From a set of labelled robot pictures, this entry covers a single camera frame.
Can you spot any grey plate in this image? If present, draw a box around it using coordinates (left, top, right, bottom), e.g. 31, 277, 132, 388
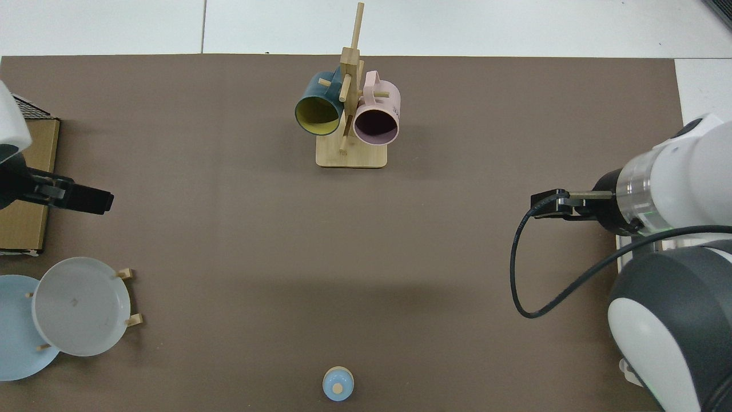
31, 257, 132, 358

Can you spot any small blue round bell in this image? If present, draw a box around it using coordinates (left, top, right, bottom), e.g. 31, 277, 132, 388
322, 366, 355, 402

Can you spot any pink cup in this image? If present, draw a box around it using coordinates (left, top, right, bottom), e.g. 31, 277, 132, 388
352, 70, 401, 146

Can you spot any wooden plate rack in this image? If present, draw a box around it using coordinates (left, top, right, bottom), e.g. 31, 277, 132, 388
26, 268, 144, 351

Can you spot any wooden cup stand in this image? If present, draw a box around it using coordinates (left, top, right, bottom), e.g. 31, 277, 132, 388
315, 2, 388, 169

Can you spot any wire basket with wooden floor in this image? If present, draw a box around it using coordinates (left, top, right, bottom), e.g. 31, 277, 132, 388
0, 94, 61, 256

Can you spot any dark blue cup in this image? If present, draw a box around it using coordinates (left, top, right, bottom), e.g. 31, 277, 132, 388
294, 70, 346, 137

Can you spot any brown table cloth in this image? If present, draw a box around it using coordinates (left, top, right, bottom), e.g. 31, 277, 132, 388
0, 54, 691, 412

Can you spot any light blue plate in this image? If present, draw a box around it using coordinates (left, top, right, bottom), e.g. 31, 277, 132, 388
0, 275, 61, 382

